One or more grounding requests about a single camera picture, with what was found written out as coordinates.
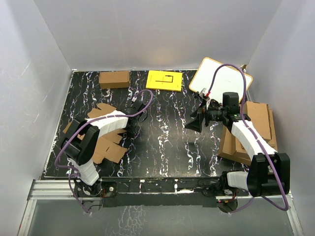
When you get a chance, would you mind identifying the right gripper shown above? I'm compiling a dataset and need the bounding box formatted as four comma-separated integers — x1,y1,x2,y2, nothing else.
185,99,227,132

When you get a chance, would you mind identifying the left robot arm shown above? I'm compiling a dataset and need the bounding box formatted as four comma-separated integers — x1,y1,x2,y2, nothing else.
55,102,147,197

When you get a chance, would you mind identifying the folded brown cardboard box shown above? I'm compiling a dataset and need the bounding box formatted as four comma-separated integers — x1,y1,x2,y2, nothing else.
99,71,130,89

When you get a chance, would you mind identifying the yellow book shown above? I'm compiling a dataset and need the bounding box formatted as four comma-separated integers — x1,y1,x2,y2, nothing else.
146,70,182,92

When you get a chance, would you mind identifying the stack of flat cardboard boxes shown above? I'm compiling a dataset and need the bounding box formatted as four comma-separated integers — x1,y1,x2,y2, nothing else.
218,101,278,166

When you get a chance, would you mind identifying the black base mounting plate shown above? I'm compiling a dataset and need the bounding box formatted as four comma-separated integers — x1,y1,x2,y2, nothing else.
74,177,248,209

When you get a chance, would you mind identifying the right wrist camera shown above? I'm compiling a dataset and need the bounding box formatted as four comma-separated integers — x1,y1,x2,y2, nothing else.
199,88,209,100

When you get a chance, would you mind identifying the aluminium frame rail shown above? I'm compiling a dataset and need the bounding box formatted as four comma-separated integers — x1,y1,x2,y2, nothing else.
18,179,82,236

